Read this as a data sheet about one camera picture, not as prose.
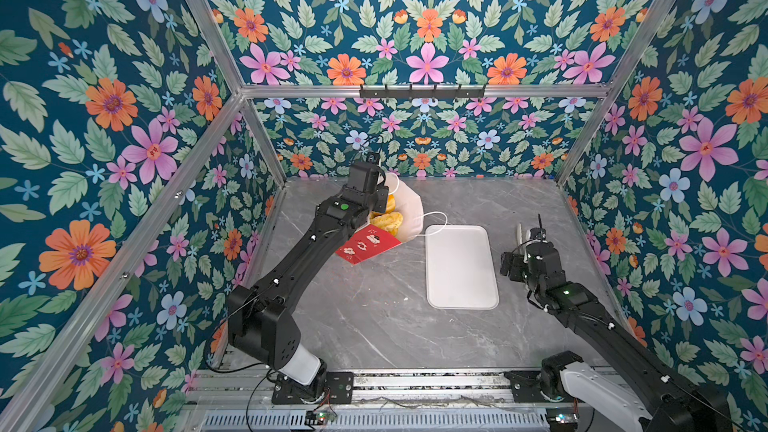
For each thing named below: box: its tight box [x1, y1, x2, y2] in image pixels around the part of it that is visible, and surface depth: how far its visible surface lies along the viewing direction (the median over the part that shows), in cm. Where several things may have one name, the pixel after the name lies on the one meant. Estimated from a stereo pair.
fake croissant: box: [370, 211, 403, 236], surface depth 87 cm
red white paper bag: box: [335, 177, 425, 266], surface depth 89 cm
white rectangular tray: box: [425, 225, 500, 311], surface depth 97 cm
